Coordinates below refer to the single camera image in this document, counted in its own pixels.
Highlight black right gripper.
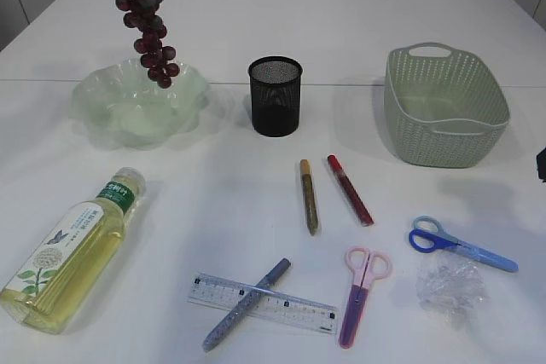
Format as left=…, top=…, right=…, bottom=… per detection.
left=536, top=153, right=546, bottom=182

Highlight blue scissors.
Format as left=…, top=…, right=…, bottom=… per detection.
left=408, top=216, right=519, bottom=273

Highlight clear plastic sheet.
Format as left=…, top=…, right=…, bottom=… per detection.
left=415, top=252, right=489, bottom=329

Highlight pink scissors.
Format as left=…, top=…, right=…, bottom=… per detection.
left=339, top=246, right=392, bottom=349

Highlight purple artificial grape bunch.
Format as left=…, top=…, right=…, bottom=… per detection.
left=115, top=0, right=180, bottom=89

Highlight yellow tea drink bottle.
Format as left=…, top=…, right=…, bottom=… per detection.
left=1, top=167, right=146, bottom=334

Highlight green woven plastic basket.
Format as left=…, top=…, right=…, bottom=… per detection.
left=384, top=43, right=510, bottom=169

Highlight red glitter glue pen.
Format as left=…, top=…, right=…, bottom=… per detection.
left=327, top=154, right=375, bottom=226

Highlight gold glitter glue pen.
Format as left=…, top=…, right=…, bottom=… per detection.
left=299, top=159, right=319, bottom=236

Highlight black mesh pen holder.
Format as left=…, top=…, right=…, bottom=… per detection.
left=248, top=55, right=303, bottom=137

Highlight silver blue glitter pen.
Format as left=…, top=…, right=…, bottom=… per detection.
left=201, top=258, right=291, bottom=352

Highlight clear plastic ruler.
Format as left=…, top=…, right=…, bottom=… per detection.
left=188, top=274, right=339, bottom=335

